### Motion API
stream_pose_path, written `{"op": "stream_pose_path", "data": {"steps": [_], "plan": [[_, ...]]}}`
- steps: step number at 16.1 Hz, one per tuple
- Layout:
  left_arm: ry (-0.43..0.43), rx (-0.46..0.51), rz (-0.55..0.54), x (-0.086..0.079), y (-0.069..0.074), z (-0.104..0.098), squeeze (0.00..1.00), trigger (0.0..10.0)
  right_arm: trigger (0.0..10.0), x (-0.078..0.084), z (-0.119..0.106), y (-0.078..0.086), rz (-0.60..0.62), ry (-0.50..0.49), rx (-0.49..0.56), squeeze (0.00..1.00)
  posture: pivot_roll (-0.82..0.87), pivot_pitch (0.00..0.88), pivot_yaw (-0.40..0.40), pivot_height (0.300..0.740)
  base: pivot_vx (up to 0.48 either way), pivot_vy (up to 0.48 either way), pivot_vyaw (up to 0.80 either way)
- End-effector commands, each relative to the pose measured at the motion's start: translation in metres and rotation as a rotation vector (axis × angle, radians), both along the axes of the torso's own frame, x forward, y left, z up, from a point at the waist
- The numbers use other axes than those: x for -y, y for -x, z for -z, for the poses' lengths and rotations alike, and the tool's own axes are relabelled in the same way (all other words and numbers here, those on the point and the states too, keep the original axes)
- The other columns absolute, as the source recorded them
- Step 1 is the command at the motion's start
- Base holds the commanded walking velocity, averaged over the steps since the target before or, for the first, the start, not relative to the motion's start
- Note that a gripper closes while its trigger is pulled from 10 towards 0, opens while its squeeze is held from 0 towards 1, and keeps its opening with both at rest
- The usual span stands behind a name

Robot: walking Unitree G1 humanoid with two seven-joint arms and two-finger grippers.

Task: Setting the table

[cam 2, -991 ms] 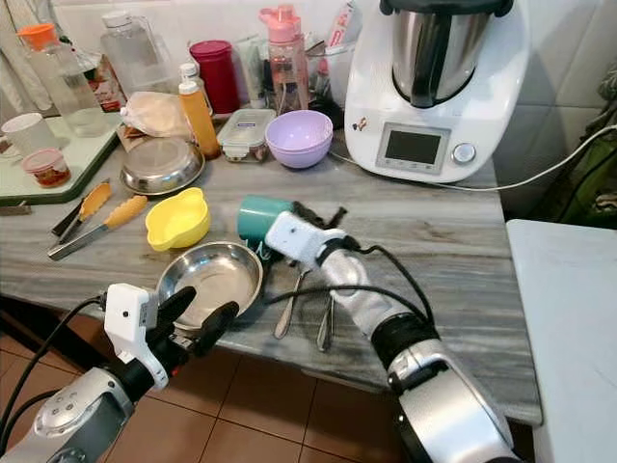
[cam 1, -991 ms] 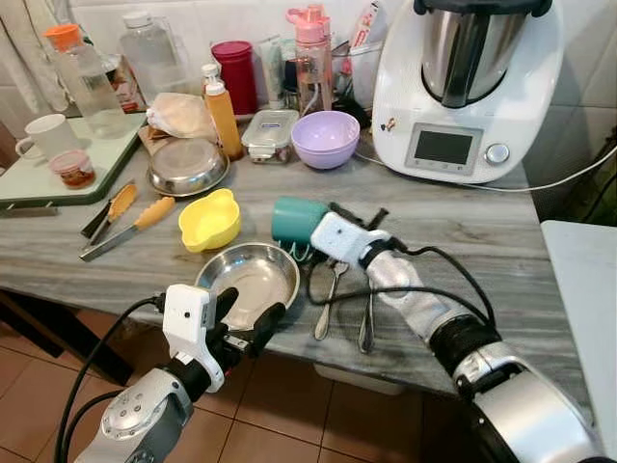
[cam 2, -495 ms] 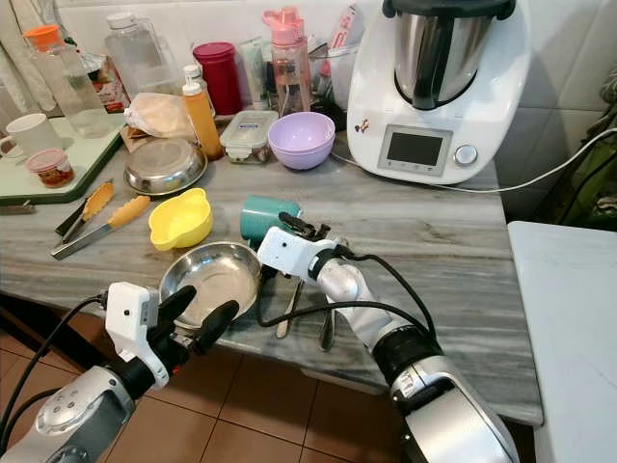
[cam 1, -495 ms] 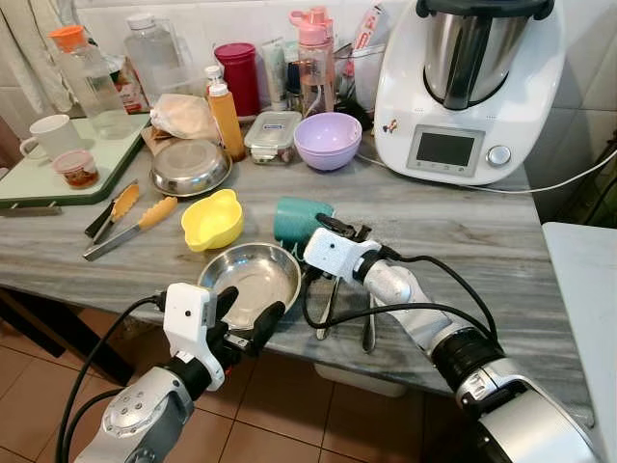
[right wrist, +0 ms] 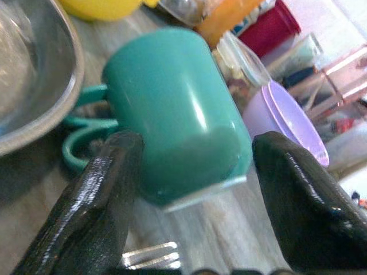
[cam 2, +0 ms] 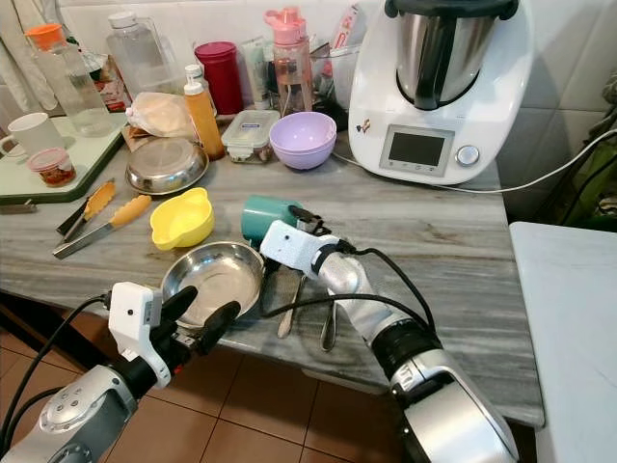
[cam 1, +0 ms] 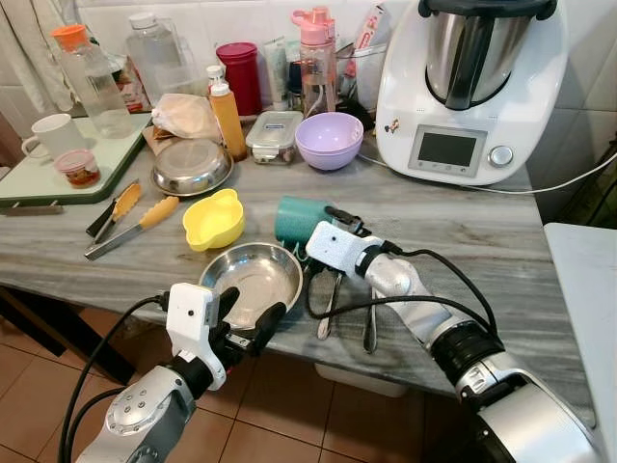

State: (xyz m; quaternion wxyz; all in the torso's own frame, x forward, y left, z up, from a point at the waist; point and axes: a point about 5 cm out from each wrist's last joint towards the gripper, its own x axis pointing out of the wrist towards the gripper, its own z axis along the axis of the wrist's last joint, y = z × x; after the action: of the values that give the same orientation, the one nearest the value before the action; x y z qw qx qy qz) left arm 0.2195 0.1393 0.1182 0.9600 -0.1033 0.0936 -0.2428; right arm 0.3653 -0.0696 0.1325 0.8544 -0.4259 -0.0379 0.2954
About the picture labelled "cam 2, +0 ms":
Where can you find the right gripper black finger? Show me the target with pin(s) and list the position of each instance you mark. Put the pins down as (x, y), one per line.
(310, 220)

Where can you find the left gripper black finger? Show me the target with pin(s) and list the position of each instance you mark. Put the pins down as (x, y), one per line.
(210, 328)
(179, 307)

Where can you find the teal plastic mug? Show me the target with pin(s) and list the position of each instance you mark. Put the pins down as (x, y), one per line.
(262, 219)

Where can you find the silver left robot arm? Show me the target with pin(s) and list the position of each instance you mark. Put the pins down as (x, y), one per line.
(77, 420)

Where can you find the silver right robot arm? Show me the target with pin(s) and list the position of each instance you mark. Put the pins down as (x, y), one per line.
(352, 275)

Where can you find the open steel plate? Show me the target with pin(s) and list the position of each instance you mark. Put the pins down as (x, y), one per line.
(222, 275)

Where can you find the purple plastic bowl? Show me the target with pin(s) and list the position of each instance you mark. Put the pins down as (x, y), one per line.
(302, 140)

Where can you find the yellow plastic bowl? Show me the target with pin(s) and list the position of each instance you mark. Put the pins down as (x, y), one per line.
(181, 222)

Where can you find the clear lidded food container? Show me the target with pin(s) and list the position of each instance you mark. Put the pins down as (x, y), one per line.
(249, 135)

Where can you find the white food processor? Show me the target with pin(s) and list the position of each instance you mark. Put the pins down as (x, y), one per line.
(376, 96)

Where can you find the covered steel dish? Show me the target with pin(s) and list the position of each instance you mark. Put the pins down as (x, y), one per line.
(166, 164)

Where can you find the clear plastic jar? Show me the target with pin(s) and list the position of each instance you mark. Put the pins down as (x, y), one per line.
(333, 77)

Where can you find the orange sauce bottle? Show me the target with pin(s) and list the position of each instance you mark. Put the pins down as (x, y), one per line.
(204, 121)

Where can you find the pink water bottle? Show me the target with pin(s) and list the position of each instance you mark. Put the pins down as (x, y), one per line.
(289, 68)

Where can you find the pale squeeze tube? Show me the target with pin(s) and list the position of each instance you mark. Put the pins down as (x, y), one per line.
(255, 72)

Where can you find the red plastic canister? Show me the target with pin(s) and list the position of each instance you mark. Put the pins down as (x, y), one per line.
(218, 77)

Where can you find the green cutting board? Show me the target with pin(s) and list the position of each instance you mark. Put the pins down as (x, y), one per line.
(96, 145)

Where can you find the plastic bag of bread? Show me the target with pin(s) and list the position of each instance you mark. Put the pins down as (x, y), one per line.
(162, 114)

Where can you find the small cup red food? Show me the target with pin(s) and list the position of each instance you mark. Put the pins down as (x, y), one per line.
(51, 167)

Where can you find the red white packet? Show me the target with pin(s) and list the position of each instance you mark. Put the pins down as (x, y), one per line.
(350, 24)

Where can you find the white ceramic mug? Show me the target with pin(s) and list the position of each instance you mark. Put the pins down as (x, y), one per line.
(39, 135)

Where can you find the colourful food package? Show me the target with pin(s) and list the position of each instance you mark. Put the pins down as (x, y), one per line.
(114, 89)

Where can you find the clear jug white cap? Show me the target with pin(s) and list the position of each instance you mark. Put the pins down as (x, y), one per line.
(135, 53)

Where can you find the clear bottle orange cap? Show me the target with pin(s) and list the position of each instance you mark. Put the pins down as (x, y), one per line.
(72, 87)

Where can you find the hanging beige cloth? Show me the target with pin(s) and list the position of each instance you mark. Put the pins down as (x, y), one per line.
(24, 48)

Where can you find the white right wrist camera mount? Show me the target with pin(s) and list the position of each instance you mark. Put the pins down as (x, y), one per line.
(292, 246)

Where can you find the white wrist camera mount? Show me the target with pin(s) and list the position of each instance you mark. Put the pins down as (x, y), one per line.
(292, 246)
(130, 318)

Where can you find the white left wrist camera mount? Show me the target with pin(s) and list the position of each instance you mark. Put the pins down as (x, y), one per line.
(130, 318)

